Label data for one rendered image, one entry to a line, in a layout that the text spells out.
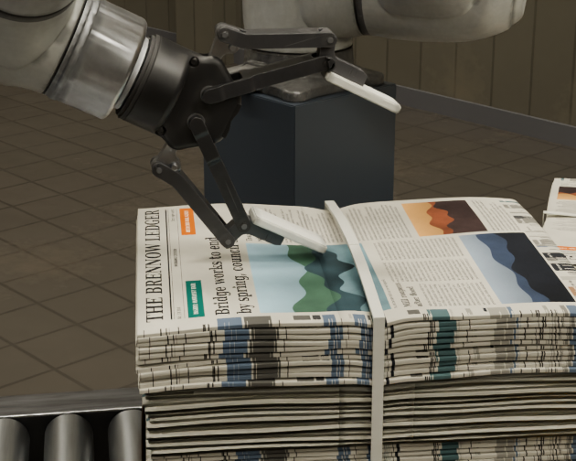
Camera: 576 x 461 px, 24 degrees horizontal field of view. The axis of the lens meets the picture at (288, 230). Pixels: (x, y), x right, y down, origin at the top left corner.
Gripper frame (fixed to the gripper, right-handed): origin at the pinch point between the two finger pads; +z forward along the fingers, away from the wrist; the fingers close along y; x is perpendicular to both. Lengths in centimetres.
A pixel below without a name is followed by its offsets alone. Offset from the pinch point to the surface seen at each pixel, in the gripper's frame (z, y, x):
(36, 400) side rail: -11.8, 40.1, -22.1
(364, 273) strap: 2.9, 5.7, 7.4
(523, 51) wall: 170, -1, -401
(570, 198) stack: 55, 3, -71
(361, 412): 5.9, 14.6, 14.0
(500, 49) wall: 165, 3, -411
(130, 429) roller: -3.2, 35.8, -14.1
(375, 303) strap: 3.1, 6.4, 12.4
